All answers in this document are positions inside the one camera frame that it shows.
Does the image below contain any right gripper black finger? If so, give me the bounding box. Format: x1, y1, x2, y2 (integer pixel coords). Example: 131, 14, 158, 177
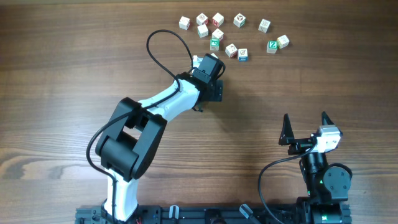
321, 111, 334, 126
279, 113, 295, 146

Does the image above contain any wooden block blue side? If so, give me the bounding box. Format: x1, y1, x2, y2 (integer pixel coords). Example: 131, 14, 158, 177
238, 49, 248, 62

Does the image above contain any wooden block bee picture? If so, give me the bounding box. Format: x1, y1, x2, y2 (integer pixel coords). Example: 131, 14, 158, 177
178, 16, 190, 30

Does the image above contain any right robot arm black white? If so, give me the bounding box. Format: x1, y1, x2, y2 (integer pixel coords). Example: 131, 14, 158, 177
279, 112, 353, 224

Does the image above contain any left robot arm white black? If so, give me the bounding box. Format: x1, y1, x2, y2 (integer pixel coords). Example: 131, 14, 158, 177
95, 54, 226, 223

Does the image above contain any wooden block red side picture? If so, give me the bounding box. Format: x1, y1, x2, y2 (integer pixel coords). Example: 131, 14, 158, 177
225, 44, 238, 58

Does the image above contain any wooden block green top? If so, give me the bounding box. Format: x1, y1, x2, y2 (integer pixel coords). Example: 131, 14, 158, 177
210, 39, 220, 51

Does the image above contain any wooden block red drawing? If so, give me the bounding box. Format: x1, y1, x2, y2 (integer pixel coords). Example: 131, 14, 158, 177
212, 29, 224, 41

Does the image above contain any wooden block red letter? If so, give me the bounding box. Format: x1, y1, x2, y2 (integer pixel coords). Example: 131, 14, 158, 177
212, 12, 224, 27

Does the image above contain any wooden block green Z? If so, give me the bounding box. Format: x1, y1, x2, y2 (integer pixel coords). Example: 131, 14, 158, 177
266, 40, 278, 54

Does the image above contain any wooden block green side picture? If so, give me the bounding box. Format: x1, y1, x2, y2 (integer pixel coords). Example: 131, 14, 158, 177
233, 13, 246, 28

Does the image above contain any wooden block plain pattern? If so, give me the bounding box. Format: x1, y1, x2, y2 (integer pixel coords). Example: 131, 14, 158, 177
258, 19, 271, 33

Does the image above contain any wooden block yellow side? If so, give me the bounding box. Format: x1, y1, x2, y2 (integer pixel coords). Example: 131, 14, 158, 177
277, 35, 290, 49

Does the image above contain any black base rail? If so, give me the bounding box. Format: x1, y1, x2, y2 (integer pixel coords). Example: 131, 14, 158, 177
74, 203, 352, 224

